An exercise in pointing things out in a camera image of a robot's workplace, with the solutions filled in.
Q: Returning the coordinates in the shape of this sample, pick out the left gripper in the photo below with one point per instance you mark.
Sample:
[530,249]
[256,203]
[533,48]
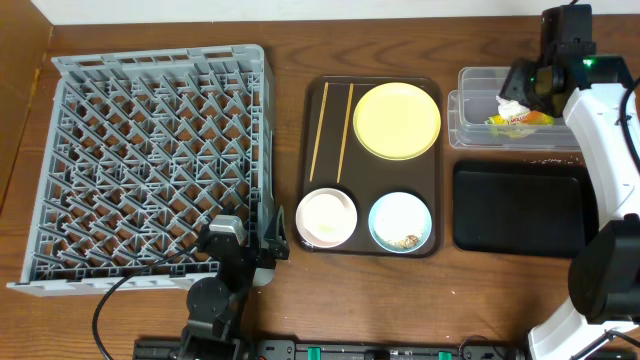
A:
[248,253]

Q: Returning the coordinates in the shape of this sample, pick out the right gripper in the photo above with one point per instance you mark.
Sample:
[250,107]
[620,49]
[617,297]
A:
[520,83]

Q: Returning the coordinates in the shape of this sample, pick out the green orange snack wrapper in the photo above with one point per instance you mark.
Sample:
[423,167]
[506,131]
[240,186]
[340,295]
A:
[522,120]

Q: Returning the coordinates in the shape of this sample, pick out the white tissue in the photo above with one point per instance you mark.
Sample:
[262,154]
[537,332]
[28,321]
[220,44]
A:
[510,108]

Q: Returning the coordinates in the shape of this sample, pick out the light blue bowl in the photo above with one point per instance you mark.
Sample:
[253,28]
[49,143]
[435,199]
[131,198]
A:
[396,215]

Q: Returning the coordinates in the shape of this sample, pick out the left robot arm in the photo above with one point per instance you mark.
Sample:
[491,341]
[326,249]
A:
[216,304]

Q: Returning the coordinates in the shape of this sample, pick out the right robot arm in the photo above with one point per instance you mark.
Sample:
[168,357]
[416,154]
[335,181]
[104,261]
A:
[603,279]

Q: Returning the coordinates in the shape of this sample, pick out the grey dishwasher rack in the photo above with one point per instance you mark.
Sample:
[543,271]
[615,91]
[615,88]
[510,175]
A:
[143,149]

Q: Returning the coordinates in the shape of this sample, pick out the black waste tray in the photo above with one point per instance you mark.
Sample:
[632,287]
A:
[523,209]

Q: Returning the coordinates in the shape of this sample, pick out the white pink bowl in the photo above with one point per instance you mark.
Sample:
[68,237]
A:
[326,218]

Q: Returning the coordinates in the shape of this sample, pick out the clear plastic bin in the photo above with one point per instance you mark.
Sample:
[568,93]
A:
[475,120]

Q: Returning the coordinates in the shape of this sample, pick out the food scraps pile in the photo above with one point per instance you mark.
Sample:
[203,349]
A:
[408,243]

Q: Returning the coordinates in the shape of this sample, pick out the left wooden chopstick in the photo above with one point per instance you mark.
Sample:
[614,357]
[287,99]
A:
[319,131]

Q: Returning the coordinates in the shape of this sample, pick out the wooden chopstick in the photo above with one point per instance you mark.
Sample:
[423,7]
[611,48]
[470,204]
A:
[319,131]
[345,132]

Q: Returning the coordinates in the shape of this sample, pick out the yellow plate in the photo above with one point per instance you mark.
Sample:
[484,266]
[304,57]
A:
[397,121]

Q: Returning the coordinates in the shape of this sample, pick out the right wooden chopstick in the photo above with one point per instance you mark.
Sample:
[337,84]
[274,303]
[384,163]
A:
[345,132]

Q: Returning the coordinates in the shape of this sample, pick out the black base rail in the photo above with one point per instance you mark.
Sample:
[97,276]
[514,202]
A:
[290,350]

